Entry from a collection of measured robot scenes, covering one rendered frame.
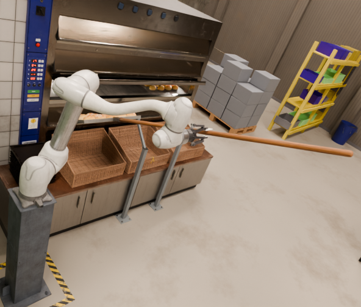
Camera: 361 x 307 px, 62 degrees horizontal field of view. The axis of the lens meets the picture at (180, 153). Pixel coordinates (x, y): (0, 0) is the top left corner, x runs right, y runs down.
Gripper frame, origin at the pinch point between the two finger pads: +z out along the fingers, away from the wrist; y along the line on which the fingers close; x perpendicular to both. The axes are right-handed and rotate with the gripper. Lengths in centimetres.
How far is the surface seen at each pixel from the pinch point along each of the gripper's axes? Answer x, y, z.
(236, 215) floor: -95, 141, 185
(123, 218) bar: -146, 116, 39
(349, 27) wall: -160, -185, 766
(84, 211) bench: -140, 92, -10
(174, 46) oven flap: -122, -68, 92
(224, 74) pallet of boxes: -261, -52, 370
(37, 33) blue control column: -122, -63, -48
